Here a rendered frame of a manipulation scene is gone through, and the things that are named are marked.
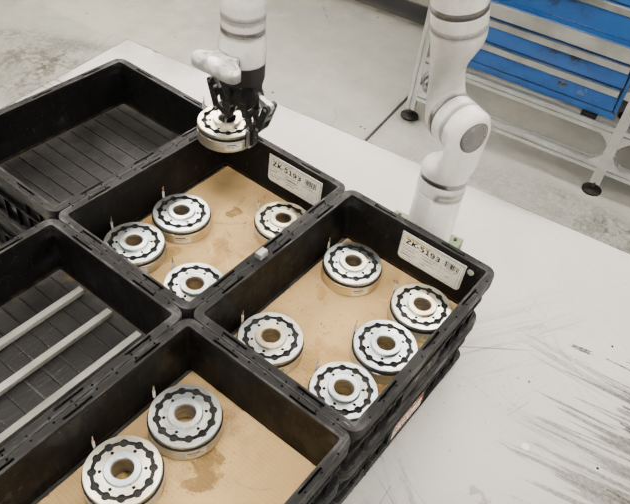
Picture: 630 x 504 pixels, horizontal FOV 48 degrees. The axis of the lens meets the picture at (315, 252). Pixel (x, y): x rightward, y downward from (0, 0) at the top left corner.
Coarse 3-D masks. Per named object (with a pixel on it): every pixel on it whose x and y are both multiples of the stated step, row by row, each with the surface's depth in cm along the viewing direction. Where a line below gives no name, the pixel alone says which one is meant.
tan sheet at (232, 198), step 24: (192, 192) 134; (216, 192) 135; (240, 192) 136; (264, 192) 136; (216, 216) 130; (240, 216) 131; (216, 240) 126; (240, 240) 126; (168, 264) 120; (216, 264) 121
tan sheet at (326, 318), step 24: (384, 264) 126; (288, 288) 119; (312, 288) 120; (384, 288) 122; (288, 312) 116; (312, 312) 116; (336, 312) 117; (360, 312) 117; (384, 312) 118; (312, 336) 112; (336, 336) 113; (312, 360) 109; (336, 360) 110; (384, 384) 107
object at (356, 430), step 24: (312, 216) 118; (288, 240) 113; (432, 240) 117; (264, 264) 109; (480, 264) 114; (480, 288) 110; (456, 312) 106; (432, 336) 102; (264, 360) 96; (288, 384) 94; (384, 408) 94; (360, 432) 90
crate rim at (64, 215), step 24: (264, 144) 131; (144, 168) 122; (312, 168) 127; (96, 192) 116; (336, 192) 123; (96, 240) 109; (120, 264) 106; (240, 264) 108; (216, 288) 104; (192, 312) 102
